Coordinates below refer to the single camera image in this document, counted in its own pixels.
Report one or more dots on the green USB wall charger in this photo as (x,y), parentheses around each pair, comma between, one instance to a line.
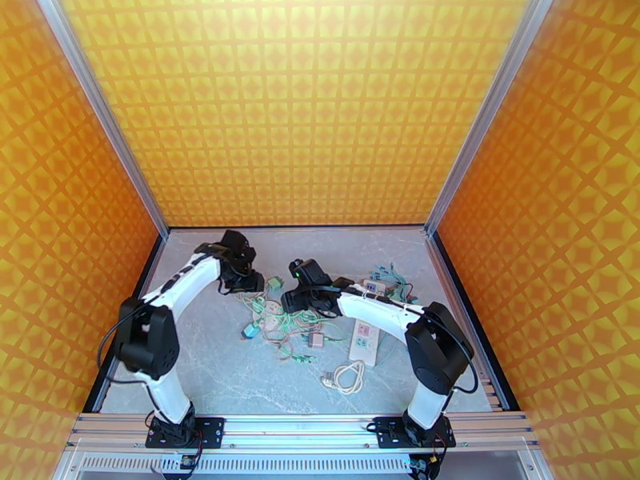
(275,284)

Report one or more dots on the grey USB wall charger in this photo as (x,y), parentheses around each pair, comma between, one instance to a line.
(315,340)

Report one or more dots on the round beige power socket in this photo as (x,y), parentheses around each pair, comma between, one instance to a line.
(272,313)

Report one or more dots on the teal USB wall charger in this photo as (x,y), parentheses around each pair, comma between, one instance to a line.
(250,331)

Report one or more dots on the long white power strip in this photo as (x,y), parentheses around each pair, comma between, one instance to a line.
(365,343)

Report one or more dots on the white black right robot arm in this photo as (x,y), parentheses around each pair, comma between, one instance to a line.
(435,348)

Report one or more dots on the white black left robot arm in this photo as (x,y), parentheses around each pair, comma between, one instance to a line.
(150,338)

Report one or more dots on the black table edge trim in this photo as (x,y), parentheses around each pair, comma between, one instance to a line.
(300,226)
(506,393)
(148,271)

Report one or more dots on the aluminium base beam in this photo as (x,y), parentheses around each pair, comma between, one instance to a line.
(300,428)

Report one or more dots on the vented metal panel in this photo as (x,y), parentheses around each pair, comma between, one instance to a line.
(300,463)

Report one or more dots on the small controller board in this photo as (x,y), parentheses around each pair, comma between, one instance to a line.
(186,462)
(420,466)

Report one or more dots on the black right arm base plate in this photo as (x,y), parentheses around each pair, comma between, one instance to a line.
(390,433)

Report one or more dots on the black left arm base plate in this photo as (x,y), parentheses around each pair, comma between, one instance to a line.
(210,433)

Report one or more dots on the aluminium table edge rail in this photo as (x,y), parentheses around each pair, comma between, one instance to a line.
(492,393)

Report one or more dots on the aluminium frame post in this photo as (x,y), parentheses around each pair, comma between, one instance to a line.
(485,118)
(100,108)

